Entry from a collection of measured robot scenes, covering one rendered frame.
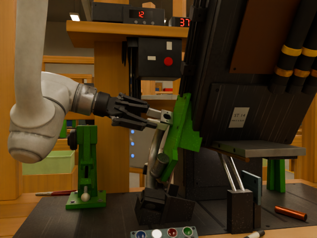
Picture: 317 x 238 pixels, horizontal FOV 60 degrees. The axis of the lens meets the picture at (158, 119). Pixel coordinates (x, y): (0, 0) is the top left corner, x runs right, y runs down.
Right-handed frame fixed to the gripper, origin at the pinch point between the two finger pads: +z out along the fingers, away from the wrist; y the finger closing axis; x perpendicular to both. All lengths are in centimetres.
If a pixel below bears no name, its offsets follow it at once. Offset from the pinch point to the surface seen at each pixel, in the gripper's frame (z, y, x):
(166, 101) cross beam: 8.6, 32.2, 18.4
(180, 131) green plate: 5.3, -8.8, -6.3
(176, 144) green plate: 5.1, -11.7, -3.4
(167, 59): 0.6, 27.7, -5.2
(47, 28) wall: -302, 881, 531
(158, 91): 149, 739, 561
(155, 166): 1.1, -15.9, 3.4
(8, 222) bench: -36, -27, 33
